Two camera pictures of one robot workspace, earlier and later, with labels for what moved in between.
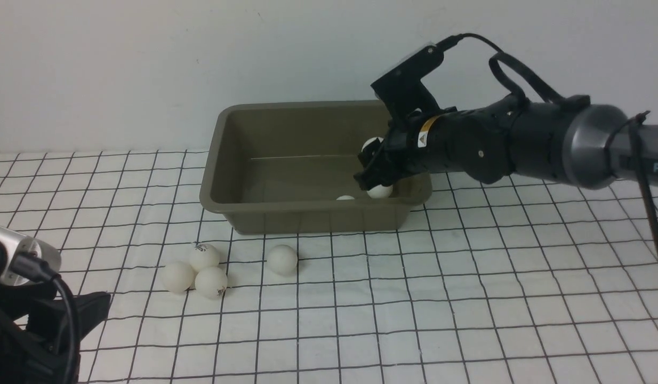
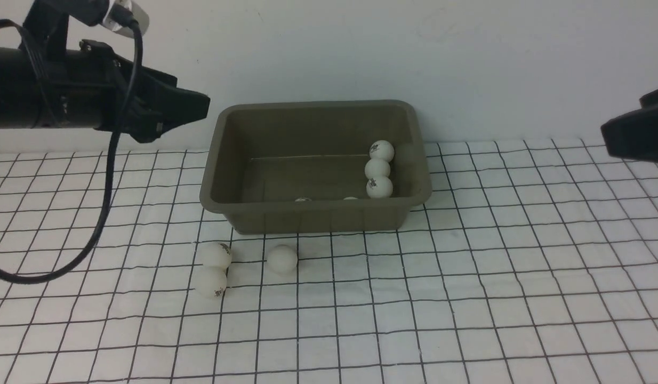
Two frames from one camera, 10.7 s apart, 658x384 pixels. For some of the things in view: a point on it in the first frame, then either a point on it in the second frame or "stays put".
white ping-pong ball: x=211 y=282 stays put
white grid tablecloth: x=496 y=280 stays put
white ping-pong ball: x=282 y=260 stays put
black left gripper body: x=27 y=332 → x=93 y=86
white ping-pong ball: x=380 y=191 stays put
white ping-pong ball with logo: x=203 y=255 → x=216 y=254
